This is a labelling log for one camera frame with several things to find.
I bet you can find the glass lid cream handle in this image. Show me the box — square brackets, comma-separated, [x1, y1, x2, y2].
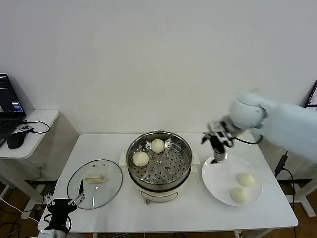
[67, 159, 124, 210]

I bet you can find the black laptop pink screen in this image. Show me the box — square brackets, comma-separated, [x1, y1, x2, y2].
[303, 80, 317, 109]

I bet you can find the stainless steel pot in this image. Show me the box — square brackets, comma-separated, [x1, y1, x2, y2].
[126, 130, 193, 187]

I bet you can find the thin black usb cable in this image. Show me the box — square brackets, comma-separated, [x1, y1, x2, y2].
[22, 119, 51, 135]

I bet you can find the white steamed baozi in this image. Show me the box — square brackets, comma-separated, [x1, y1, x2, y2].
[229, 187, 250, 205]
[132, 151, 150, 167]
[150, 139, 165, 153]
[236, 173, 256, 188]

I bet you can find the white side table with mouse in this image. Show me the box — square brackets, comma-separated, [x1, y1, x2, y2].
[0, 109, 60, 211]

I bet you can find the white side table with label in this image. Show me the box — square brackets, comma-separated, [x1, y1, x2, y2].
[288, 158, 317, 219]

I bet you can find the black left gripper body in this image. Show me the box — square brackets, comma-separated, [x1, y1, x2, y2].
[47, 198, 77, 230]

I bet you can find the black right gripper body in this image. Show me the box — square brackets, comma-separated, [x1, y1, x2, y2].
[208, 119, 230, 153]

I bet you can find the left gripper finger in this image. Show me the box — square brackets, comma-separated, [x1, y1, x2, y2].
[43, 194, 54, 208]
[68, 179, 86, 205]

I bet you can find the black cable with adapter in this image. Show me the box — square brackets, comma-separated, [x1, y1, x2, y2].
[274, 151, 295, 211]

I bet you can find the white round plate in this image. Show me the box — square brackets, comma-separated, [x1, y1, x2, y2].
[201, 153, 263, 208]

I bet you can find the black computer mouse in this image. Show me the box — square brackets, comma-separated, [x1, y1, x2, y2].
[6, 131, 26, 149]

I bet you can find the black laptop dark screen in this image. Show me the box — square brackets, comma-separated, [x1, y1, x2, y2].
[0, 73, 27, 147]

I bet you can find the white floor cable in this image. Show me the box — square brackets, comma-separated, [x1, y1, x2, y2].
[0, 197, 40, 223]

